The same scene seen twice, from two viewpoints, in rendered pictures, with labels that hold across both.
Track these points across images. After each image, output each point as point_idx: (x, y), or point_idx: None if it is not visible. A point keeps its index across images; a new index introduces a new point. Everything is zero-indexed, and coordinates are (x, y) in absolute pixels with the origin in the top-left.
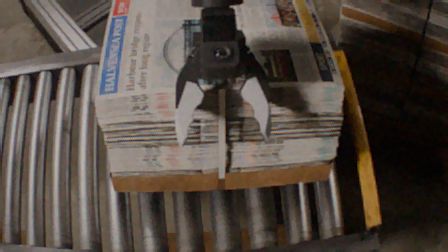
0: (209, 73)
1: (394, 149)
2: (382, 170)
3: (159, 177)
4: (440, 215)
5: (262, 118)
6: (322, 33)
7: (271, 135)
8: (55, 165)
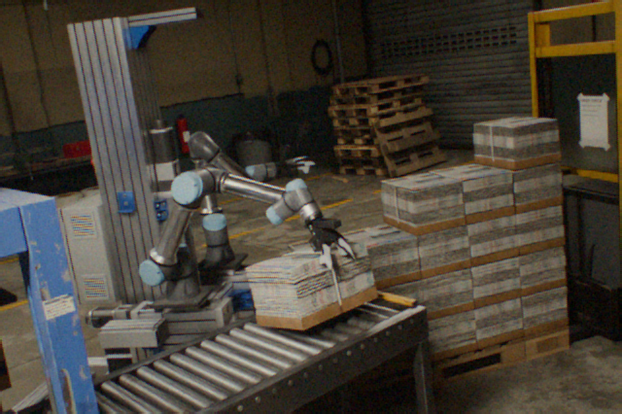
0: (334, 224)
1: (388, 397)
2: (390, 411)
3: (320, 311)
4: (462, 406)
5: (349, 250)
6: None
7: (349, 274)
8: (259, 351)
